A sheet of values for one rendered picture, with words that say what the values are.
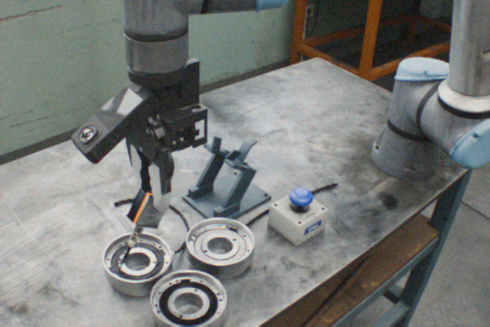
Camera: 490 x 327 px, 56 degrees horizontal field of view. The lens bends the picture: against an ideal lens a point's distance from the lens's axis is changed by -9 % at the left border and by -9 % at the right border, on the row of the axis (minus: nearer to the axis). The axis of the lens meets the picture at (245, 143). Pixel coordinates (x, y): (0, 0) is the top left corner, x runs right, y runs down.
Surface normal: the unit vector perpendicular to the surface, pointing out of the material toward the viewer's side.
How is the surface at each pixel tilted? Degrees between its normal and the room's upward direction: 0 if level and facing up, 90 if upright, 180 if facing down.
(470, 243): 0
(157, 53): 90
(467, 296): 0
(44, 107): 90
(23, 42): 90
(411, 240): 0
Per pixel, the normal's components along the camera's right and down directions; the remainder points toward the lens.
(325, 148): 0.05, -0.84
